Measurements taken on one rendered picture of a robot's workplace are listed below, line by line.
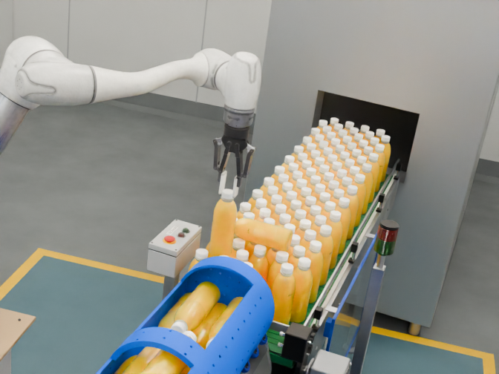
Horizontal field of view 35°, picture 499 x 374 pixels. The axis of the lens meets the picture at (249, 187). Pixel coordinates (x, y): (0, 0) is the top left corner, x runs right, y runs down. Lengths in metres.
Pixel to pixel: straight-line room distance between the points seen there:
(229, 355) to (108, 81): 0.77
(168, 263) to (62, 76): 0.79
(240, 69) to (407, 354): 2.31
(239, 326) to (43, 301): 2.27
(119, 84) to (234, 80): 0.36
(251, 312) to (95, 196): 3.25
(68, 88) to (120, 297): 2.36
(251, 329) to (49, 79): 0.83
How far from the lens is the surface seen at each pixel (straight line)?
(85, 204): 5.21
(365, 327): 2.77
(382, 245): 2.59
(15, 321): 2.37
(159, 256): 2.59
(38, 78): 2.07
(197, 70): 2.41
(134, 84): 2.17
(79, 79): 2.09
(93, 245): 4.76
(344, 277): 2.96
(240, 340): 2.09
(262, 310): 2.23
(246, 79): 2.30
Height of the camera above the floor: 2.38
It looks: 25 degrees down
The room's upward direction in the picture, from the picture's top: 8 degrees clockwise
